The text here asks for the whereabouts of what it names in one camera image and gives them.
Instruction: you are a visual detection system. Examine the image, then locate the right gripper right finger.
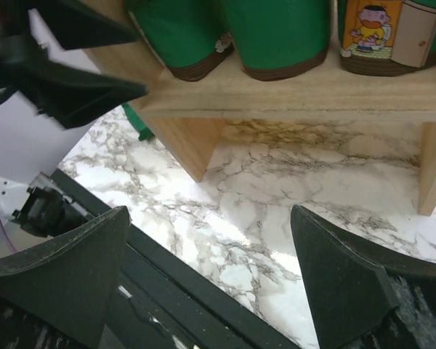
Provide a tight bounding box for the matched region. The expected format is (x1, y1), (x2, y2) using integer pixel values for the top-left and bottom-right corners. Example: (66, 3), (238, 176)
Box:
(291, 206), (436, 348)

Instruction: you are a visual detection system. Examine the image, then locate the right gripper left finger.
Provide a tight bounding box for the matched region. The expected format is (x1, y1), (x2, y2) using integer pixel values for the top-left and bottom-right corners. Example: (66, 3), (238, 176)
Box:
(0, 206), (130, 348)

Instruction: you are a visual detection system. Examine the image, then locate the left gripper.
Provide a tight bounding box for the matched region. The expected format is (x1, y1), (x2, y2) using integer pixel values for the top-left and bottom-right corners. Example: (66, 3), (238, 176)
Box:
(0, 0), (148, 129)

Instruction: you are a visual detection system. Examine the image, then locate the green brown roll front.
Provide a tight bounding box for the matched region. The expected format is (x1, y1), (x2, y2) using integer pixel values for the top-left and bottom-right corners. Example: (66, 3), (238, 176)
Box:
(337, 0), (436, 77)

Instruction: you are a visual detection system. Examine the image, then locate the wooden two-tier shelf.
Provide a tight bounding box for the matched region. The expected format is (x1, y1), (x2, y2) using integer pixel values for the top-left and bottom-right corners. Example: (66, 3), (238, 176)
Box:
(86, 39), (436, 215)

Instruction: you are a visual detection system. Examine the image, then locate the green crisps bag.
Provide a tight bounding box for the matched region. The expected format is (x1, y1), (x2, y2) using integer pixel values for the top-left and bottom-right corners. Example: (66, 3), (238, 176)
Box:
(122, 103), (154, 141)

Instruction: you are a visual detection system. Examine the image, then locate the black front rail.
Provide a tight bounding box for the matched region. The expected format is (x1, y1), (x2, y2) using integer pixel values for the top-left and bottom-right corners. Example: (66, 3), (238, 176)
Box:
(49, 169), (302, 349)

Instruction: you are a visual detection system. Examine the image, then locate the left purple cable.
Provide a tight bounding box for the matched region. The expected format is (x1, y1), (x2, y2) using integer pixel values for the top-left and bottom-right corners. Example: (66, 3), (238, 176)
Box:
(0, 212), (19, 254)

